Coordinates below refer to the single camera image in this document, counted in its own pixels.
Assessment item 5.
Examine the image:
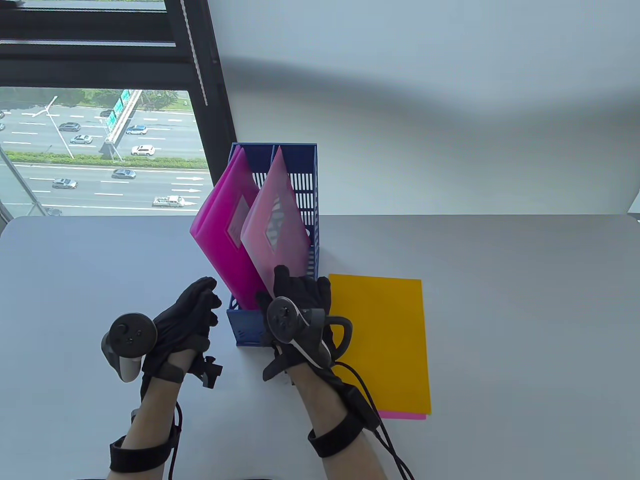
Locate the person's left hand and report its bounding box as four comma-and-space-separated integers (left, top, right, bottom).
141, 276, 223, 398

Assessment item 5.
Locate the person's right hand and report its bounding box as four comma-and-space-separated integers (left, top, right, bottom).
256, 265, 346, 386

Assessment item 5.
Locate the pale pink L-shaped folder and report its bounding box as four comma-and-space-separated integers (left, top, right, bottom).
240, 146, 312, 301

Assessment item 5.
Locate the yellow cardstock sheet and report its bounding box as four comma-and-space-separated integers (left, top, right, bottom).
327, 273, 432, 416

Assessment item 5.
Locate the black box on right forearm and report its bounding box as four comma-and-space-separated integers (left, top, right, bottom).
345, 385, 382, 432

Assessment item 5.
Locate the person's right forearm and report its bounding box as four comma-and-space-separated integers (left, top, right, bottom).
292, 365, 386, 480

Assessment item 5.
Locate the person's left forearm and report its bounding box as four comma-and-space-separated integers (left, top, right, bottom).
107, 350, 197, 480

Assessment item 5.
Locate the grey right hand controller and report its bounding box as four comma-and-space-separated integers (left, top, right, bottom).
266, 296, 354, 371

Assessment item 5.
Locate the grey hand controller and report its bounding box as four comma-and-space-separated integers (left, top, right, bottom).
101, 312, 159, 384
266, 296, 354, 371

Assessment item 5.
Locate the grey left hand controller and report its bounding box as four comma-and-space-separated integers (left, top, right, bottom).
101, 312, 159, 384

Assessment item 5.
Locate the blue plastic file holder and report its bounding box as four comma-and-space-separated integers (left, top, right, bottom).
226, 142, 321, 349

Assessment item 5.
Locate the black left arm strap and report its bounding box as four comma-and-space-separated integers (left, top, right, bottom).
109, 434, 177, 473

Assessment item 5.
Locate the black arm strap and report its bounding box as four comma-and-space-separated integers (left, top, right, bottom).
307, 412, 369, 458
109, 434, 177, 473

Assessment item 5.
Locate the black right arm strap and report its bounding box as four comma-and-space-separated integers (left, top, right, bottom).
307, 412, 369, 458

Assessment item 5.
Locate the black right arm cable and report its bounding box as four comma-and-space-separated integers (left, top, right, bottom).
332, 362, 416, 480

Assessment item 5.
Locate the white bead chain cord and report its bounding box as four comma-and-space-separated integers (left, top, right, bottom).
181, 0, 209, 107

